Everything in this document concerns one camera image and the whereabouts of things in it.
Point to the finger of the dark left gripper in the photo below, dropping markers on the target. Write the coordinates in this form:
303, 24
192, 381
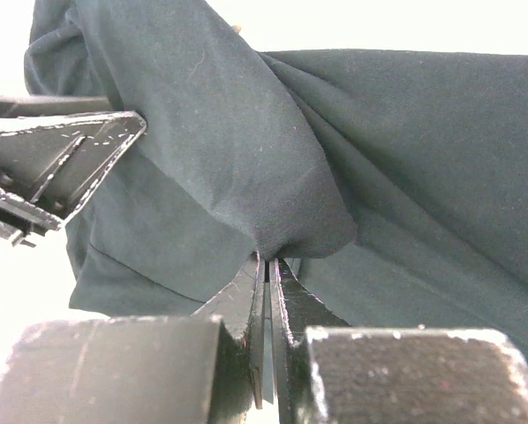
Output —
43, 105
50, 167

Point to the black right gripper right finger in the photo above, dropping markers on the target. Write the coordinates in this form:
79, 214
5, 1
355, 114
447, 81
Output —
327, 371

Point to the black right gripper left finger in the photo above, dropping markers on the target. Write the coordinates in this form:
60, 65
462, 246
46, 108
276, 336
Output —
204, 368

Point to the black t shirt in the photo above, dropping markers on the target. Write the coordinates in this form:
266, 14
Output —
398, 178

